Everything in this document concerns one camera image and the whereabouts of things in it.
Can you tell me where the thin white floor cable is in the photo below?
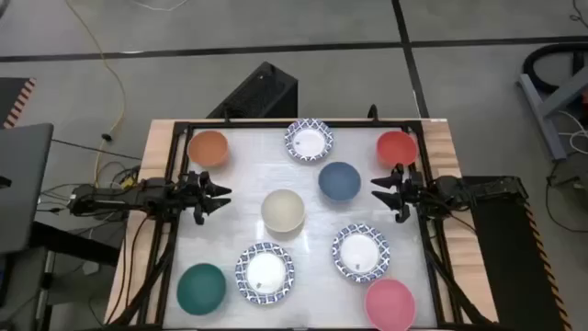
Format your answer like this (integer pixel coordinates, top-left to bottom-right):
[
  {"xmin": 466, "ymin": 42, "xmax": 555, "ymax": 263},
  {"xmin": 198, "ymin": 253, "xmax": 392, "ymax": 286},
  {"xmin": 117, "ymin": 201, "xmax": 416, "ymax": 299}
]
[{"xmin": 130, "ymin": 0, "xmax": 189, "ymax": 13}]

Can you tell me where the large black hazard-striped mat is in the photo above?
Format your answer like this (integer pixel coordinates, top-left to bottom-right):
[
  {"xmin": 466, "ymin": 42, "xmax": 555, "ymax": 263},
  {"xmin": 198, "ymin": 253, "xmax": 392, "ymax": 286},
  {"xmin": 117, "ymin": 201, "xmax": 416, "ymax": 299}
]
[{"xmin": 461, "ymin": 176, "xmax": 573, "ymax": 331}]

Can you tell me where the orange bowl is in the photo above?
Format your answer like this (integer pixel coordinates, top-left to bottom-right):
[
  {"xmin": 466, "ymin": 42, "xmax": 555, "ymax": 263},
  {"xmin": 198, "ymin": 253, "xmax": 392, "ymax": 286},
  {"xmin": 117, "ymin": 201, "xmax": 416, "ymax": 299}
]
[{"xmin": 187, "ymin": 130, "xmax": 230, "ymax": 168}]

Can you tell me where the small black hazard-striped mat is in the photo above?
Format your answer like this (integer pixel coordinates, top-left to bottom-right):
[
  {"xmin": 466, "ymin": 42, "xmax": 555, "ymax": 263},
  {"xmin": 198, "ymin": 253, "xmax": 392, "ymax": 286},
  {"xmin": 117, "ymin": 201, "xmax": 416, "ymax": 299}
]
[{"xmin": 0, "ymin": 76, "xmax": 37, "ymax": 130}]

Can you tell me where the cream white bowl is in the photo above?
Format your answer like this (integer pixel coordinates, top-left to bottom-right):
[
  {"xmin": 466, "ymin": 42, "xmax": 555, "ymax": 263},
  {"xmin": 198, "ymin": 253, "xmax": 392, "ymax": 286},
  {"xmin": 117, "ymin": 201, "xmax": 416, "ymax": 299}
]
[{"xmin": 260, "ymin": 188, "xmax": 307, "ymax": 234}]

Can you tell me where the black hose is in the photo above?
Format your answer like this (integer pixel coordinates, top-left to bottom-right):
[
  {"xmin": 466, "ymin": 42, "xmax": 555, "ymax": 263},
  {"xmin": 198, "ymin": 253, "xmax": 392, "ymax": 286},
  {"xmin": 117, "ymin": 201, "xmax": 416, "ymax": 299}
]
[{"xmin": 522, "ymin": 41, "xmax": 588, "ymax": 96}]

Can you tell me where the yellow cable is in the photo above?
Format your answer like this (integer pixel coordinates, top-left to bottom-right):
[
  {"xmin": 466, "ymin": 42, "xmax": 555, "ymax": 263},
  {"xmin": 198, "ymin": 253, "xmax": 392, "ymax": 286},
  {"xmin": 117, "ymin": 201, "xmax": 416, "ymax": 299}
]
[{"xmin": 63, "ymin": 0, "xmax": 128, "ymax": 188}]

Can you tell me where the grey laptop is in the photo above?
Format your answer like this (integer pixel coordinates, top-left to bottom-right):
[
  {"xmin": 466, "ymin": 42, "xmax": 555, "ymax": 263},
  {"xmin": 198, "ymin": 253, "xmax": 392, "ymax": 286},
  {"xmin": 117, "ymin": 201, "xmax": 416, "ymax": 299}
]
[{"xmin": 0, "ymin": 122, "xmax": 55, "ymax": 255}]

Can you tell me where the pink bowl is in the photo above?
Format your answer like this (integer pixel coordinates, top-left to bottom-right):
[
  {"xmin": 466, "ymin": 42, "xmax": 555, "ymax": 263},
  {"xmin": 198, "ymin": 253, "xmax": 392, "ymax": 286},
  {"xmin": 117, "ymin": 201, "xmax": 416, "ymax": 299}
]
[{"xmin": 365, "ymin": 278, "xmax": 418, "ymax": 331}]

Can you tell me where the red bowl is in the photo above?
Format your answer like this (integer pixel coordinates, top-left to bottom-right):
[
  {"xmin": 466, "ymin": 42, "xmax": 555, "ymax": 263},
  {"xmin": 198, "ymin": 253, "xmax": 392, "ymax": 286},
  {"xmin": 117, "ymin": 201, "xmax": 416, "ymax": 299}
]
[{"xmin": 376, "ymin": 130, "xmax": 419, "ymax": 168}]

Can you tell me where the blue patterned white plate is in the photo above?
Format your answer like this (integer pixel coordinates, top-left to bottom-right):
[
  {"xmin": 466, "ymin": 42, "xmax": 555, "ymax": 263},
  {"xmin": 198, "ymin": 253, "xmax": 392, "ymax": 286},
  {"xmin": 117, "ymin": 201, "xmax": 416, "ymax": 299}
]
[
  {"xmin": 331, "ymin": 223, "xmax": 391, "ymax": 283},
  {"xmin": 283, "ymin": 118, "xmax": 335, "ymax": 163},
  {"xmin": 234, "ymin": 242, "xmax": 296, "ymax": 305}
]

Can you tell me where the green bowl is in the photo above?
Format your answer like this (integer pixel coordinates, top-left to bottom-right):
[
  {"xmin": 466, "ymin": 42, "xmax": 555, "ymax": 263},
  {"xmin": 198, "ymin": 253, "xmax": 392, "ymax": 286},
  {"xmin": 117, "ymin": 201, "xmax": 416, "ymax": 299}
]
[{"xmin": 176, "ymin": 262, "xmax": 228, "ymax": 316}]

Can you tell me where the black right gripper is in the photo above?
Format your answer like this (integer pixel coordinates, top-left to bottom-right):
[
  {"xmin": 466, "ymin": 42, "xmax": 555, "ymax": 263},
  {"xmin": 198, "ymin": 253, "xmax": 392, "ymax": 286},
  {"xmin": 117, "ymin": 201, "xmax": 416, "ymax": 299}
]
[{"xmin": 370, "ymin": 164, "xmax": 426, "ymax": 223}]

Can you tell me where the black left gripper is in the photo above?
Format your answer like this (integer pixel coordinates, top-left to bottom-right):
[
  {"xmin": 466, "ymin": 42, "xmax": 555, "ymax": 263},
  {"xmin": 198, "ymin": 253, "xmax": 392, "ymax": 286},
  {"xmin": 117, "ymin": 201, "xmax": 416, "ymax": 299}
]
[{"xmin": 177, "ymin": 170, "xmax": 232, "ymax": 225}]

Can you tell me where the looped black cable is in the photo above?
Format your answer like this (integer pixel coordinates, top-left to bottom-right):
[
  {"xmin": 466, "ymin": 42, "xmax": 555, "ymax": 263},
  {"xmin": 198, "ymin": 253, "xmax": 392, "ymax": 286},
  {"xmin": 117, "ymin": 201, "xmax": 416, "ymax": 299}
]
[{"xmin": 545, "ymin": 160, "xmax": 588, "ymax": 234}]

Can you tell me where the white cable bundle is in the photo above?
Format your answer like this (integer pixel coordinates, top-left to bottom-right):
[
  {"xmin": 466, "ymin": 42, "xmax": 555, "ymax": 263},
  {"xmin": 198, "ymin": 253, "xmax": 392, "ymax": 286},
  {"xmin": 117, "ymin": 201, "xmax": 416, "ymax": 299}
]
[{"xmin": 558, "ymin": 109, "xmax": 588, "ymax": 155}]

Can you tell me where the black speaker box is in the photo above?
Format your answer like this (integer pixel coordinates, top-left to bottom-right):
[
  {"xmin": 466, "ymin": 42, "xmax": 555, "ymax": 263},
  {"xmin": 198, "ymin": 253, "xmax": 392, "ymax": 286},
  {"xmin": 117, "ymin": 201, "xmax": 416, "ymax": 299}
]
[{"xmin": 206, "ymin": 61, "xmax": 299, "ymax": 120}]

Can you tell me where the blue bowl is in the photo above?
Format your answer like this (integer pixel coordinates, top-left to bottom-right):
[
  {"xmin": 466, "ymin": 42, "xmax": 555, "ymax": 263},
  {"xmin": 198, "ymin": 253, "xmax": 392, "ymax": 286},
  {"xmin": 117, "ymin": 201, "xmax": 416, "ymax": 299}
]
[{"xmin": 317, "ymin": 161, "xmax": 362, "ymax": 202}]

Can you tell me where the grey metal stand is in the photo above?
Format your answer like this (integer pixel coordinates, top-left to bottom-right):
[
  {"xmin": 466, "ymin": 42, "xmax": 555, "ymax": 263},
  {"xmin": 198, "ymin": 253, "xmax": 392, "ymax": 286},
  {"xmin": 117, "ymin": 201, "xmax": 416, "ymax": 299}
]
[{"xmin": 517, "ymin": 63, "xmax": 588, "ymax": 161}]

